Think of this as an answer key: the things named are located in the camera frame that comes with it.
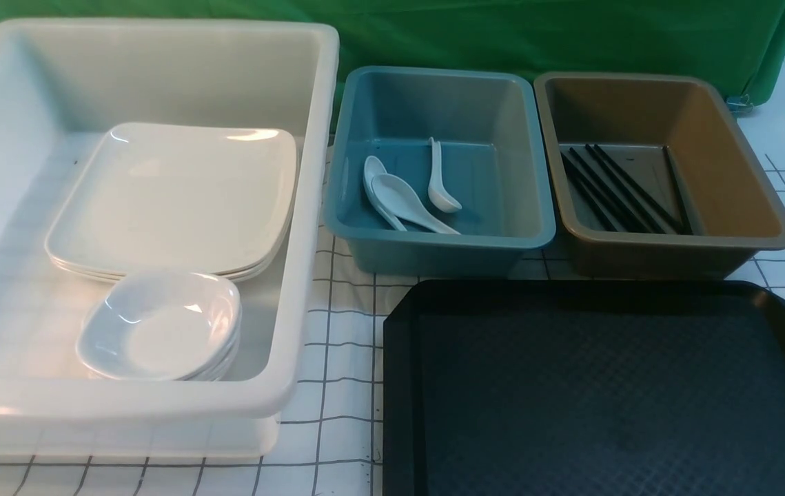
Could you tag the large white plastic bin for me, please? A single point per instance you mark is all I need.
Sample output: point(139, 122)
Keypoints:
point(45, 160)

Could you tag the white small bowl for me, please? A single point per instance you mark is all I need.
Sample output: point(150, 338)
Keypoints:
point(163, 325)

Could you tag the checkered table cloth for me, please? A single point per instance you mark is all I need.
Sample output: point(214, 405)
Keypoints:
point(326, 441)

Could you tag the brown plastic bin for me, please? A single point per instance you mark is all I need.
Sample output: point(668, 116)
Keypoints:
point(734, 209)

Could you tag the upper white square plate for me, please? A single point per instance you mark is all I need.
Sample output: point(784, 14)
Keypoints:
point(254, 272)

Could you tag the teal plastic bin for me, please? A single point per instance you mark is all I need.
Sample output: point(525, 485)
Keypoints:
point(493, 163)

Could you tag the white rice plate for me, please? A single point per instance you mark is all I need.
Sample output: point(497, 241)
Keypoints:
point(208, 199)

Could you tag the black chopsticks in bin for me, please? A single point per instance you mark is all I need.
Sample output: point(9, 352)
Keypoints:
point(618, 201)

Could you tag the black serving tray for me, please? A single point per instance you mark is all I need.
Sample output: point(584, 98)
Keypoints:
point(584, 387)

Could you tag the green backdrop cloth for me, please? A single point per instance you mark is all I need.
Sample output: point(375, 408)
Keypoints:
point(502, 34)

